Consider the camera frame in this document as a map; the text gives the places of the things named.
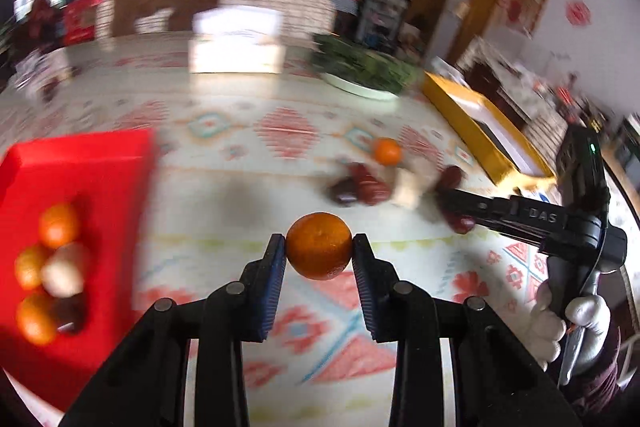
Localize dark purple plum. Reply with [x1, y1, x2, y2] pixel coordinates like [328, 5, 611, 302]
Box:
[54, 294, 88, 335]
[328, 177, 360, 206]

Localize person's right hand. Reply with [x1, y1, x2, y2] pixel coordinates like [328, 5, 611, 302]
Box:
[525, 281, 612, 375]

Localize person's right forearm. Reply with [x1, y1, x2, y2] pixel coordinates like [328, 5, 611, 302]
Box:
[567, 329, 628, 425]

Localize green leafy vegetables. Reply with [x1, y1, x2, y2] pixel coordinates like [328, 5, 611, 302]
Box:
[311, 33, 423, 95]

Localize large orange tangerine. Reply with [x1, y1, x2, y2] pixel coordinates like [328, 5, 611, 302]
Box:
[285, 212, 353, 281]

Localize pink rounded cake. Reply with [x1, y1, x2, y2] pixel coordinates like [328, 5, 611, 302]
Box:
[40, 242, 92, 298]

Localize red plastic tray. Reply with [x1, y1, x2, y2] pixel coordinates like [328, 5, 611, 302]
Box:
[0, 128, 157, 413]

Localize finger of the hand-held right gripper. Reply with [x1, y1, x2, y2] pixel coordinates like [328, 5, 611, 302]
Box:
[439, 188, 513, 217]
[470, 216, 548, 254]

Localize small orange tangerine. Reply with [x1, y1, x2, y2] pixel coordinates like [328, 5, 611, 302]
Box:
[38, 203, 81, 245]
[373, 138, 403, 166]
[15, 293, 60, 346]
[14, 245, 48, 291]

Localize square beige cake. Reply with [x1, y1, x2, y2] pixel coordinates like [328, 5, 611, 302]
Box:
[391, 171, 426, 209]

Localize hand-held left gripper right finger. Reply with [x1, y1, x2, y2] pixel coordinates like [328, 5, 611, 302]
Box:
[351, 233, 583, 427]

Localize brown cardboard board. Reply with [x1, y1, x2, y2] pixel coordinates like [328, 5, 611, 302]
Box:
[111, 0, 222, 38]

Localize red wall decoration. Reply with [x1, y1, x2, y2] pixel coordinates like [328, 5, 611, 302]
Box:
[565, 0, 592, 26]

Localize red box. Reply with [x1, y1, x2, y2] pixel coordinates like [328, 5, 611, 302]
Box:
[62, 0, 105, 45]

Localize lace covered sofa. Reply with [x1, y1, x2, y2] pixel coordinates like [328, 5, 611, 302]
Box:
[457, 37, 571, 132]

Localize yellow cardboard box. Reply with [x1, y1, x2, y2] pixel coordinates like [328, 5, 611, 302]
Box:
[422, 72, 557, 186]

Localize white tissue box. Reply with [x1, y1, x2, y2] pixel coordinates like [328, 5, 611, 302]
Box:
[189, 6, 287, 75]

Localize fat red date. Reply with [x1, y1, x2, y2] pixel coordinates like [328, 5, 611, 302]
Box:
[446, 207, 477, 235]

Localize long red date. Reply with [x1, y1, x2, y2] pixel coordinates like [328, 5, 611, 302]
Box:
[348, 162, 392, 206]
[436, 165, 464, 192]

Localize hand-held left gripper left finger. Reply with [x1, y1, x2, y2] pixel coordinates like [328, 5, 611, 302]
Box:
[59, 233, 288, 427]

